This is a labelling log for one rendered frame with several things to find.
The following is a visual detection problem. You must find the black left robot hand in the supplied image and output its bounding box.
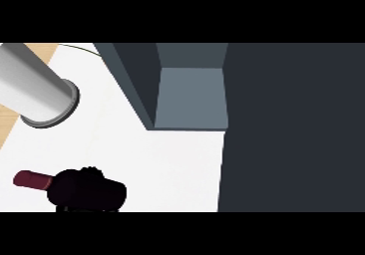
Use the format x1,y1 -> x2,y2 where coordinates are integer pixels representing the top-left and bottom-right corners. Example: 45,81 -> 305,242
55,165 -> 122,213

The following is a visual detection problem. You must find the dark wine bottle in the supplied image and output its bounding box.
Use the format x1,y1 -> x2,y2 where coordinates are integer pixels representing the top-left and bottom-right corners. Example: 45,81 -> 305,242
12,168 -> 129,211

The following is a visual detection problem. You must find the dark grey open cabinet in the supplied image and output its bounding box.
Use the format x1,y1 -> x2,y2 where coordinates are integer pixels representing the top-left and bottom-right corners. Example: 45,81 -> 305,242
94,42 -> 230,131

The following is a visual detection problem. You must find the white cylinder with grey base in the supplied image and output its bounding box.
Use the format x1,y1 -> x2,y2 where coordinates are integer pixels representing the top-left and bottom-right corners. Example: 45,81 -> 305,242
0,42 -> 83,129

